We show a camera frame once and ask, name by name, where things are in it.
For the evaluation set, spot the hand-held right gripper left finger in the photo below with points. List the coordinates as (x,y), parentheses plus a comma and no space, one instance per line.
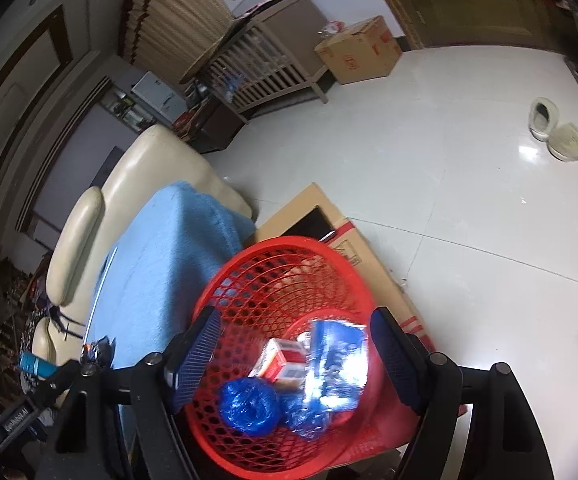
(196,355)

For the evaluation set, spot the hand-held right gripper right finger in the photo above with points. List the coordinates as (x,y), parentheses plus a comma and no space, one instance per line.
(394,360)

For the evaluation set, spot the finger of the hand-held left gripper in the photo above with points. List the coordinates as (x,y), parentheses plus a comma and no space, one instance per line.
(59,382)

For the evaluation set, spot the black plastic bag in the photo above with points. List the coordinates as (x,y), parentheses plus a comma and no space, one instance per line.
(101,347)

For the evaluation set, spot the blue paper carton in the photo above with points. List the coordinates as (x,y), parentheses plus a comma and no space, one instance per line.
(336,360)

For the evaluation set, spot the blue plastic bag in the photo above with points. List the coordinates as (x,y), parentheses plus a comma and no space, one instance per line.
(249,405)

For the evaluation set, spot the red white medicine box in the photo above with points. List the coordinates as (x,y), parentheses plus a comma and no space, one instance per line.
(279,360)

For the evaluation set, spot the red plastic basket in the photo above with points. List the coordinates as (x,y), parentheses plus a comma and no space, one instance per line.
(269,285)

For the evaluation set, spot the blue thermos bottle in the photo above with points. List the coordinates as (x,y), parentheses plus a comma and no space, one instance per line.
(36,363)

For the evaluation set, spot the thin white rod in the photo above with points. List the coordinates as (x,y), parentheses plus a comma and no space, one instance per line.
(100,290)

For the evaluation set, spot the blue fleece table cloth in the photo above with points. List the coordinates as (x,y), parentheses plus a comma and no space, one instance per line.
(159,260)

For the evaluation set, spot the printed flat cardboard box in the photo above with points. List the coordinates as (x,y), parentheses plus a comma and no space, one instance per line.
(369,260)

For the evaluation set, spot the dark wooden display cabinet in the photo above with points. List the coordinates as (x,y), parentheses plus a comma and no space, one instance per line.
(9,285)

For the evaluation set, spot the cream leather sofa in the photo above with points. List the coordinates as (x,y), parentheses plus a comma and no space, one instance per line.
(154,170)

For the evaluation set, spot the cream slipper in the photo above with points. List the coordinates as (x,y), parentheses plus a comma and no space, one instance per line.
(544,117)
(571,142)

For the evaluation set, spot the brown cardboard box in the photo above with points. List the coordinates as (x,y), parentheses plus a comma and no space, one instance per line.
(359,55)

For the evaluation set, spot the wooden baby crib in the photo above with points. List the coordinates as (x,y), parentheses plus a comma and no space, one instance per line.
(289,30)

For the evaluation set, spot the beige curtain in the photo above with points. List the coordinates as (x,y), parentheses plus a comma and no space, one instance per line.
(179,5)

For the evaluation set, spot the brown wooden door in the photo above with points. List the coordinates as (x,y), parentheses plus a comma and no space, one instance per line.
(469,0)

